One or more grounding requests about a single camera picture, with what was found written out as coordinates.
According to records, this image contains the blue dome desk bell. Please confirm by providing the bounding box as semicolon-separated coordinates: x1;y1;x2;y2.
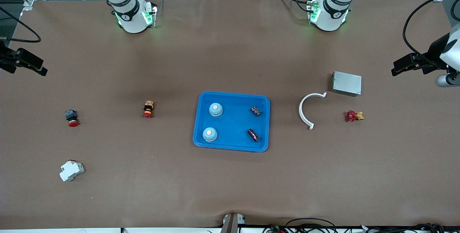
209;102;224;117
202;127;217;142

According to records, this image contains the grey metal box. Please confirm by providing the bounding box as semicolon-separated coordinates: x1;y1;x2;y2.
331;71;362;97

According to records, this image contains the red mushroom push button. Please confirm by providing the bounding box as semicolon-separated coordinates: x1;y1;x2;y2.
65;109;79;127

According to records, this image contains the red handwheel brass valve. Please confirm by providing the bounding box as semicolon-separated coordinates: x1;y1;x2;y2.
345;110;364;122

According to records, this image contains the white circuit breaker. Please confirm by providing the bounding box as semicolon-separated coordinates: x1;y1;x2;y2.
59;160;85;182

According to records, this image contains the white curved plastic clamp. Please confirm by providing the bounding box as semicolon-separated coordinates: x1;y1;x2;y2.
299;92;327;130

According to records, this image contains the blue plastic tray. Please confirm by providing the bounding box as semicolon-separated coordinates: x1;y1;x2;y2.
193;91;271;153

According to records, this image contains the brown table cover sheet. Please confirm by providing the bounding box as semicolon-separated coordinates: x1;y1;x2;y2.
0;0;460;229

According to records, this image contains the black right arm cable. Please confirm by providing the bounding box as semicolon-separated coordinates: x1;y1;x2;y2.
0;6;41;43

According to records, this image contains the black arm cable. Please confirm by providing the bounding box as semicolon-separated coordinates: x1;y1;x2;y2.
402;0;460;69
0;6;41;43

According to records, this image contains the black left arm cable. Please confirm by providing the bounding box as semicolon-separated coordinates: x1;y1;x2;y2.
402;0;460;69

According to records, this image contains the orange red button switch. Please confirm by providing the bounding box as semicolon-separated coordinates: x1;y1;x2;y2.
143;101;155;119

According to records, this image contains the black cable bundle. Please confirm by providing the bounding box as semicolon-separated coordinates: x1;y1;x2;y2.
262;223;460;233

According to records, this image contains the looped black cable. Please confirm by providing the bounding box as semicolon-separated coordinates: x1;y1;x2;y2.
285;218;337;233

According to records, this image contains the grey metal edge bracket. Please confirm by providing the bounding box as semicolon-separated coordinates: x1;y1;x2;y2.
221;213;246;233

